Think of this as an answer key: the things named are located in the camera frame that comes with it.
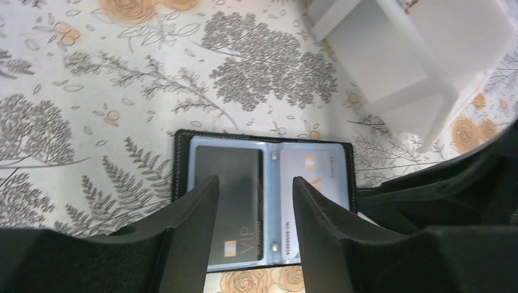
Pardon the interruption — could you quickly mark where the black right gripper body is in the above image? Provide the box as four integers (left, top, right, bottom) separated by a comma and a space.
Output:
356, 121, 517, 234

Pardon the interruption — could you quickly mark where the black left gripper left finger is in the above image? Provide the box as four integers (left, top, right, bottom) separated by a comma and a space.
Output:
1, 176, 219, 292

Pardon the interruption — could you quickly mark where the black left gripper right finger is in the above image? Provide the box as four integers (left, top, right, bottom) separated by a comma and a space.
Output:
293, 176, 517, 292

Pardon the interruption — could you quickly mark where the black VIP card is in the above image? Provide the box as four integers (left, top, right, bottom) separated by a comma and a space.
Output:
195, 146, 263, 266

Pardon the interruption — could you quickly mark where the black leather card holder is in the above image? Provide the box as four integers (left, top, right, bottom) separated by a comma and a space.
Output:
173, 129, 356, 273

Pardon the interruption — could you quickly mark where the white VIP card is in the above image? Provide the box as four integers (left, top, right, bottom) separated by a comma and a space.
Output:
279, 148, 349, 262

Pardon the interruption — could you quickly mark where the white plastic card box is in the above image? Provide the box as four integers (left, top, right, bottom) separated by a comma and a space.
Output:
306, 1, 517, 153

